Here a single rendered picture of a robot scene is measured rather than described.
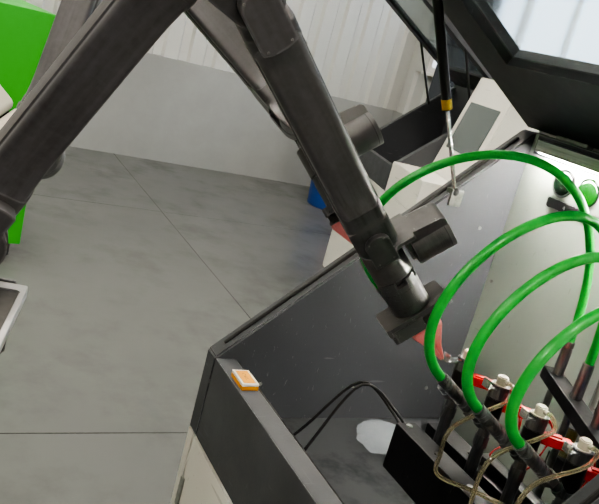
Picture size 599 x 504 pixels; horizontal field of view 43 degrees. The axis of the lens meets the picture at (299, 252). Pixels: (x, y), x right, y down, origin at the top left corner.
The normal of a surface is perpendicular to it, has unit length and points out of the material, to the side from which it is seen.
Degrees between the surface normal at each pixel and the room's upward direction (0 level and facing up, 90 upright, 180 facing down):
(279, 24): 110
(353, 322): 90
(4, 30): 90
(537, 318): 90
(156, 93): 90
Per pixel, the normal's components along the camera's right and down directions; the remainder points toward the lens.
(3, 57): 0.52, 0.36
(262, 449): -0.87, -0.11
